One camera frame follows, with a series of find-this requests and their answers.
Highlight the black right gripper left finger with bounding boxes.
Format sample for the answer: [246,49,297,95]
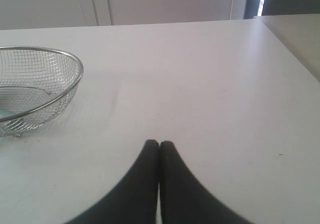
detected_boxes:
[68,140,160,224]

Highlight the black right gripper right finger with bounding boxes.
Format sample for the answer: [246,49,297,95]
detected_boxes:
[159,141,250,224]

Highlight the teal handled peeler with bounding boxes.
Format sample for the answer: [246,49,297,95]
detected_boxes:
[0,108,24,122]

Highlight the white cabinet doors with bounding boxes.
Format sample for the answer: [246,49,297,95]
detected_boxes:
[0,0,247,30]

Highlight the metal wire mesh basket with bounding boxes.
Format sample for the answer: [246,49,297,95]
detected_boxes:
[0,46,84,137]

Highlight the dark window frame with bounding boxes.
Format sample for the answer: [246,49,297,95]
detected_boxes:
[244,0,320,19]

